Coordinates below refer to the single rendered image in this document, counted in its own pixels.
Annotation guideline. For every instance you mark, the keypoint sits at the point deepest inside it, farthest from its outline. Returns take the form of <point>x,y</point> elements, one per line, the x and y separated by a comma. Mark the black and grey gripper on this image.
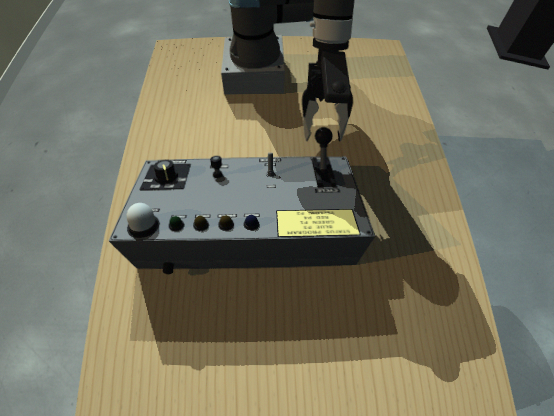
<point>315,90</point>

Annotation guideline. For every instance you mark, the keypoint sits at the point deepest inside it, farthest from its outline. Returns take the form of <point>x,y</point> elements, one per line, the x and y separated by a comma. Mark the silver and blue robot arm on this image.
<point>255,45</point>

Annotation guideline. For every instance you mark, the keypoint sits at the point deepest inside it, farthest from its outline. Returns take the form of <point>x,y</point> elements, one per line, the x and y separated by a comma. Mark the dark grey control console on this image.
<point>273,211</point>

